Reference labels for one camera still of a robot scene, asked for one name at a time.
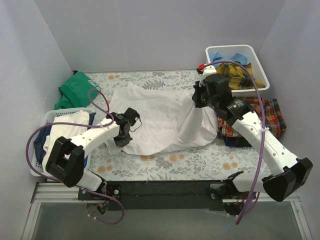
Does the white long sleeve shirt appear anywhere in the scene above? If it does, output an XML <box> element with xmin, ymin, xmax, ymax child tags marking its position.
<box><xmin>106</xmin><ymin>82</ymin><xmax>218</xmax><ymax>156</ymax></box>

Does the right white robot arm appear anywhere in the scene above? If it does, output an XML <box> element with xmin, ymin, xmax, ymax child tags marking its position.
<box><xmin>192</xmin><ymin>63</ymin><xmax>313</xmax><ymax>202</ymax></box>

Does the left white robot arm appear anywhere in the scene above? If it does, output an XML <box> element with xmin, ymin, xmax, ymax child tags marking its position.
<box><xmin>45</xmin><ymin>107</ymin><xmax>141</xmax><ymax>200</ymax></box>

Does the yellow plaid shirt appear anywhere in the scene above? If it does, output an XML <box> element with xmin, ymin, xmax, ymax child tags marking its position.
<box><xmin>216</xmin><ymin>63</ymin><xmax>254</xmax><ymax>90</ymax></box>

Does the blue shirt in bin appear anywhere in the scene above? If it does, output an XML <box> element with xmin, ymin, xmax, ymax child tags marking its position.
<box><xmin>209</xmin><ymin>52</ymin><xmax>248</xmax><ymax>65</ymax></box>

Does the white plastic bin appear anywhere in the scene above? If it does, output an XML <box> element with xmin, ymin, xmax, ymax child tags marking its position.
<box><xmin>205</xmin><ymin>44</ymin><xmax>270</xmax><ymax>96</ymax></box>

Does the green shirt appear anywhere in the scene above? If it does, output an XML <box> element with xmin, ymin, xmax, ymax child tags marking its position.
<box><xmin>54</xmin><ymin>71</ymin><xmax>101</xmax><ymax>110</ymax></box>

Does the red plaid shirt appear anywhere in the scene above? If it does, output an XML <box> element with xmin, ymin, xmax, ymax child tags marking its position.
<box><xmin>217</xmin><ymin>97</ymin><xmax>287</xmax><ymax>148</ymax></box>

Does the floral table cloth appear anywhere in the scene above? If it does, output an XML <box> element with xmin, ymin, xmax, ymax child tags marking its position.
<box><xmin>87</xmin><ymin>70</ymin><xmax>259</xmax><ymax>181</ymax></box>

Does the dark blue garment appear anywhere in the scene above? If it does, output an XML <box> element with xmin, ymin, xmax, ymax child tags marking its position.
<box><xmin>33</xmin><ymin>126</ymin><xmax>52</xmax><ymax>164</ymax></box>

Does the white laundry basket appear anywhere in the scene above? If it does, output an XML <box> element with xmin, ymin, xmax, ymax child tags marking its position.
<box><xmin>31</xmin><ymin>107</ymin><xmax>96</xmax><ymax>174</ymax></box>

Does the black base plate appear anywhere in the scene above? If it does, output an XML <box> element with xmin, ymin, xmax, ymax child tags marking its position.
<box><xmin>77</xmin><ymin>179</ymin><xmax>259</xmax><ymax>211</ymax></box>

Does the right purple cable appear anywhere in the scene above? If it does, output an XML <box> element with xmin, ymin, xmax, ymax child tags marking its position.
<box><xmin>203</xmin><ymin>61</ymin><xmax>266</xmax><ymax>225</ymax></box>

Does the purple cable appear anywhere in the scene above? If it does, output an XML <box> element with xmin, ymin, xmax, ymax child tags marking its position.
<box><xmin>203</xmin><ymin>61</ymin><xmax>266</xmax><ymax>225</ymax></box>
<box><xmin>25</xmin><ymin>90</ymin><xmax>125</xmax><ymax>225</ymax></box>

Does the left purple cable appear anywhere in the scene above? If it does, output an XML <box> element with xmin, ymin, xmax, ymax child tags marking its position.
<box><xmin>25</xmin><ymin>90</ymin><xmax>125</xmax><ymax>225</ymax></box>

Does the aluminium frame rail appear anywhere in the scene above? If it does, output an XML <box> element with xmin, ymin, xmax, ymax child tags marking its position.
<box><xmin>30</xmin><ymin>181</ymin><xmax>300</xmax><ymax>204</ymax></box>

